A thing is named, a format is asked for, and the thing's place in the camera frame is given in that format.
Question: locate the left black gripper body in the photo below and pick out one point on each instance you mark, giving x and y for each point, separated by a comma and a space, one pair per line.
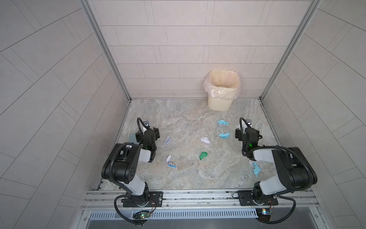
149, 136

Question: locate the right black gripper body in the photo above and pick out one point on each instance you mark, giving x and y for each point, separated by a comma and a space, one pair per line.
250, 136

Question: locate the grey-green plastic dustpan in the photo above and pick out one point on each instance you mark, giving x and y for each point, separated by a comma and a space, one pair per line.
132, 138

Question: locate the green paper scrap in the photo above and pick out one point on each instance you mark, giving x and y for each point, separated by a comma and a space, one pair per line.
203, 155

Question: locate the beige trash bin with bag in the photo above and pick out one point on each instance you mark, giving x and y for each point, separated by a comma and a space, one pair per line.
223, 87

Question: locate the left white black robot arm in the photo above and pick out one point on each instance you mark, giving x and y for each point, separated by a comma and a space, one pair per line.
121, 165

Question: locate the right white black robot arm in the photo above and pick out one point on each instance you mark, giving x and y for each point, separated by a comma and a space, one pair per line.
293, 171

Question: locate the white checked paper scrap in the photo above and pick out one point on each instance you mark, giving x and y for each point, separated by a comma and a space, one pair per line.
168, 140

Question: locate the lower cyan paper scrap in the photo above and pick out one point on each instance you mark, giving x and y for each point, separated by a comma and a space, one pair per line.
224, 135

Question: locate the upper cyan paper scrap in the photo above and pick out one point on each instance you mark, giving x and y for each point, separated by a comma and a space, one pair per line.
222, 123

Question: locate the cyan white paper scrap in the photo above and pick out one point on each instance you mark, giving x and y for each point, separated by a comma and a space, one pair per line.
256, 168

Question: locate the white blue-red paper scrap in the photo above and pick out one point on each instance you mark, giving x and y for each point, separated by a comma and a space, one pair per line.
170, 163

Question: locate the white crumpled paper scrap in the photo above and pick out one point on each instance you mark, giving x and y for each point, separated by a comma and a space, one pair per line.
205, 140

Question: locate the left circuit board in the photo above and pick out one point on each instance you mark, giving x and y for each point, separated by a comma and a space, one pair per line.
142, 215

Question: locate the circuit board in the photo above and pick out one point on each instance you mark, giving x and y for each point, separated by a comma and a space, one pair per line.
264, 214
142, 215

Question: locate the right circuit board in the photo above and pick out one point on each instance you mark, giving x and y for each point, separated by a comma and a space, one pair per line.
264, 214

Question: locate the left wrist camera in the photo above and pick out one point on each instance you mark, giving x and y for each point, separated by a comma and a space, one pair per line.
146, 123

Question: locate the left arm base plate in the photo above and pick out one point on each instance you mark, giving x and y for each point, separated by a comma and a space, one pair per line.
152, 199

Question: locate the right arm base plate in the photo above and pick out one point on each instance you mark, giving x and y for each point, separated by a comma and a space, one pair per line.
255, 198

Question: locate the aluminium mounting rail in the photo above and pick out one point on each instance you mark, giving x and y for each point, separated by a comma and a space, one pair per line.
185, 199

